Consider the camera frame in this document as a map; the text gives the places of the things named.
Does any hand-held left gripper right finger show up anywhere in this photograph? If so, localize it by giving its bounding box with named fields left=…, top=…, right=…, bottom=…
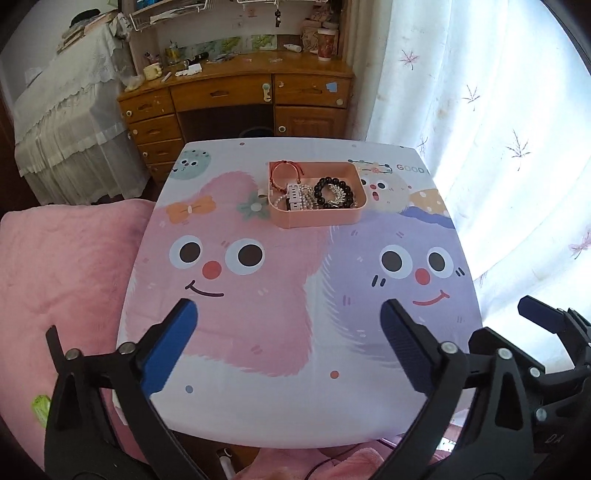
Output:
left=369, top=298, right=539, bottom=480

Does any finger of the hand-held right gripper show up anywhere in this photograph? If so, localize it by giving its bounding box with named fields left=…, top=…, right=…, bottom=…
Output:
left=517, top=355, right=591, bottom=425
left=518, top=295, right=591, bottom=370

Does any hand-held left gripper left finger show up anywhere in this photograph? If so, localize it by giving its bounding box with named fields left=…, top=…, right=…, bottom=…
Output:
left=44, top=298, right=206, bottom=480

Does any pink plastic box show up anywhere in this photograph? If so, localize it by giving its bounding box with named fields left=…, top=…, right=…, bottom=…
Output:
left=268, top=160, right=368, bottom=230

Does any small pearl necklace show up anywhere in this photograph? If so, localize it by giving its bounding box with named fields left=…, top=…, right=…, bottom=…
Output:
left=298, top=184, right=320, bottom=210

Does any black bead bracelet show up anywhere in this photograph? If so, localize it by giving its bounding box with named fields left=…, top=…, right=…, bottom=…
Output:
left=313, top=176, right=360, bottom=209

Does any pink strap smart watch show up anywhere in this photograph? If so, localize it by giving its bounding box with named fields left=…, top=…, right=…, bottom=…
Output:
left=259, top=182, right=305, bottom=212

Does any red string bracelet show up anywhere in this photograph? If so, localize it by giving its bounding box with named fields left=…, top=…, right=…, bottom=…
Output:
left=270, top=160, right=306, bottom=195

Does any green packet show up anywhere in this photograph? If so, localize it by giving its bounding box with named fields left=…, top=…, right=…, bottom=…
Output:
left=31, top=394, right=51, bottom=428

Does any white leaf print curtain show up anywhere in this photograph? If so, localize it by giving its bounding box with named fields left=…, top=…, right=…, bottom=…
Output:
left=344, top=0, right=591, bottom=370

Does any bed with white lace cover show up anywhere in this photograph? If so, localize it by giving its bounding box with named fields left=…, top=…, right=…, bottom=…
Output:
left=11, top=9, right=153, bottom=206

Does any wooden desk with drawers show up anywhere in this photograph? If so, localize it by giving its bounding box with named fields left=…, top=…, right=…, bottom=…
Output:
left=116, top=51, right=356, bottom=185

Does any red and white cup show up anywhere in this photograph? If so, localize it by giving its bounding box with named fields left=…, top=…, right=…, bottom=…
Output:
left=316, top=28, right=338, bottom=62

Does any white wire rack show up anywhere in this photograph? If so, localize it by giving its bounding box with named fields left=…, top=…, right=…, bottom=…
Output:
left=129, top=0, right=208, bottom=33

